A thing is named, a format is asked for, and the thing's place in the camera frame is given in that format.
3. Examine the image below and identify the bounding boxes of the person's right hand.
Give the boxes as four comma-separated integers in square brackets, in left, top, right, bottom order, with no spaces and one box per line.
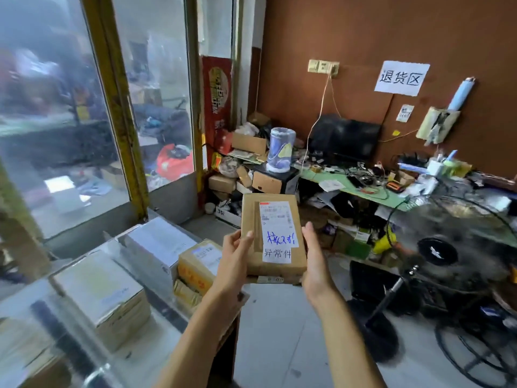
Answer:
[301,221,338,307]

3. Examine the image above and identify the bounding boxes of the person's left hand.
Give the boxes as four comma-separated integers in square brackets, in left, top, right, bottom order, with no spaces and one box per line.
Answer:
[209,229,255,304]

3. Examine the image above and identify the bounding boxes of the narrow box with label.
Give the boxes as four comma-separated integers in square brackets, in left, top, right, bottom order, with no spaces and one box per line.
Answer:
[241,192,309,286]

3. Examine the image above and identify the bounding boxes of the small taped cardboard parcel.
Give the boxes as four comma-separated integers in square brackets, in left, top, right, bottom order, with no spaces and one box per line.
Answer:
[172,278,204,316]

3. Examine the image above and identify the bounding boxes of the white box parcel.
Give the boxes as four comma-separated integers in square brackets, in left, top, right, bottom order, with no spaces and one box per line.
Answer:
[120,217,198,281]

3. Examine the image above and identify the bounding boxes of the clear acrylic divider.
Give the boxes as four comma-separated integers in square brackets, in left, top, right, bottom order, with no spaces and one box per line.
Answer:
[29,299,124,388]
[143,285,190,334]

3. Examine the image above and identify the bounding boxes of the brown parcel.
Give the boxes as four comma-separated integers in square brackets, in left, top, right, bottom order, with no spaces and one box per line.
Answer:
[0,317,73,388]

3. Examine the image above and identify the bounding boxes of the person's right forearm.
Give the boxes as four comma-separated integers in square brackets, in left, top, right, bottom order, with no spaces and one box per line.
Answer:
[315,283,387,388]

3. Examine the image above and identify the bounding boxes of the person's left forearm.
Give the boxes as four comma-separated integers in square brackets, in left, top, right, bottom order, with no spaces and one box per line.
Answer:
[155,286,244,388]

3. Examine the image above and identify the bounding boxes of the black white shoe box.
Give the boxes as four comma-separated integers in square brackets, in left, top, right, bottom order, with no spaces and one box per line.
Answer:
[214,204,243,229]

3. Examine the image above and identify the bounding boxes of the yellow plastic bottle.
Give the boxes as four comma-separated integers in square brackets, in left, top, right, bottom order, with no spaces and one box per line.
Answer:
[371,234,399,255]

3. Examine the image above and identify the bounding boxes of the plain cardboard box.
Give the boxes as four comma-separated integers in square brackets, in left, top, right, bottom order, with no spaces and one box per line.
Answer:
[208,173,238,195]

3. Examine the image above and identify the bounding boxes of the black standing fan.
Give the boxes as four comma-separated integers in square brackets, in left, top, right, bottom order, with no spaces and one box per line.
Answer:
[346,193,517,364]

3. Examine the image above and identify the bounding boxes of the small water dispenser cabinet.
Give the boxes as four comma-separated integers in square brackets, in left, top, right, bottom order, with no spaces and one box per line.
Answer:
[251,165,301,195]

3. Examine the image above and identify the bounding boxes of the cluttered green desk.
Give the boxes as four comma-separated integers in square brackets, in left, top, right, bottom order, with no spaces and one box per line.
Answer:
[298,157,517,247]

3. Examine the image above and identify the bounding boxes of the red cloth heap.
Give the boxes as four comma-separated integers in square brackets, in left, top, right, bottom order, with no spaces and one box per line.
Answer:
[155,143,194,182]

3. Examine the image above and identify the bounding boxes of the open cardboard box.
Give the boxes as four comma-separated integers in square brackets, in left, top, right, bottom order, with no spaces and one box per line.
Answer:
[230,132,268,155]

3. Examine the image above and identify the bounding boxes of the black monitor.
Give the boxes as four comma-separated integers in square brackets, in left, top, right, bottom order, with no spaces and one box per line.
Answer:
[309,114,382,164]

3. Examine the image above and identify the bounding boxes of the tall red box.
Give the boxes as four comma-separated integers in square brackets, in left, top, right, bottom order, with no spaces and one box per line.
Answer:
[201,55,234,156]

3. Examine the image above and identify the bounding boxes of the white box outdoors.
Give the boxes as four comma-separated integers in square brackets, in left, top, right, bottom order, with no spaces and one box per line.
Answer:
[43,175,93,214]

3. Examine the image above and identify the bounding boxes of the glass storefront with taped frame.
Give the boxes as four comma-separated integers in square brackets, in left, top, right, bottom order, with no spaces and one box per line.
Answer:
[0,0,207,259]

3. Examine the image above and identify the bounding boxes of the white wall tool holder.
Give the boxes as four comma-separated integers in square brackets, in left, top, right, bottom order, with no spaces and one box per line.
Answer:
[416,76,477,147]

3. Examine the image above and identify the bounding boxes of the beige wall socket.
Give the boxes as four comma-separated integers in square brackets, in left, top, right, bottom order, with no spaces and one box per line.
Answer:
[308,59,341,76]

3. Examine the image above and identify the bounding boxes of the white paper wall notice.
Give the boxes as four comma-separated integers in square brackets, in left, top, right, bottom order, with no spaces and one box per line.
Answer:
[374,60,431,98]

